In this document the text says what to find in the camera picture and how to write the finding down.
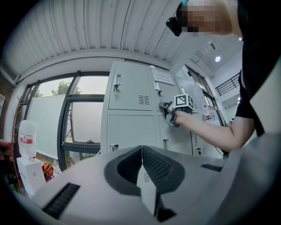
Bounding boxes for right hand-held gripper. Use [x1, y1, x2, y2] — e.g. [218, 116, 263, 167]
[158, 93, 195, 128]

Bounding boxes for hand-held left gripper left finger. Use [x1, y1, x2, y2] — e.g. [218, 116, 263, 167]
[104, 145, 143, 196]

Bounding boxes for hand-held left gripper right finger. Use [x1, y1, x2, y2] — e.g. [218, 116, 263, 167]
[142, 145, 185, 222]

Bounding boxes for grey metal locker door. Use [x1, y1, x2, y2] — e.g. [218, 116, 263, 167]
[147, 67, 180, 113]

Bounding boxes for grey metal locker cabinet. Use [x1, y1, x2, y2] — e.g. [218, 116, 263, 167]
[100, 61, 209, 217]

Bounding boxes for person's right forearm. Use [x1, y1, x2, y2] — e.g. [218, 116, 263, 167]
[175, 109, 256, 152]

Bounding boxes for white paper notice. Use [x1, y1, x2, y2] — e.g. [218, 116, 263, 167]
[152, 69, 175, 86]

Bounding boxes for red label water bottle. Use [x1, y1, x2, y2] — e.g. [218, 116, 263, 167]
[203, 105, 217, 121]

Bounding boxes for black mezzanine railing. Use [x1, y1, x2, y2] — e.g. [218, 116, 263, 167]
[215, 72, 241, 96]

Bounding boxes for orange bag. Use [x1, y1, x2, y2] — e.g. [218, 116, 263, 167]
[42, 162, 55, 182]

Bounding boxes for white water dispenser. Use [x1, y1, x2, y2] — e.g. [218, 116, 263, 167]
[16, 157, 47, 198]

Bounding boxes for person's face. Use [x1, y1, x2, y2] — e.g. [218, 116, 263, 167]
[175, 0, 242, 37]

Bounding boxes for person's black shirt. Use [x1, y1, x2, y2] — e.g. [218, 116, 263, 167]
[234, 0, 281, 138]

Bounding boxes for black window frame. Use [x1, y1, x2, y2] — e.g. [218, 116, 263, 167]
[12, 70, 110, 172]

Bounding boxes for black head-mounted camera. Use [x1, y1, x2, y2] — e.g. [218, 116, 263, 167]
[166, 16, 183, 37]

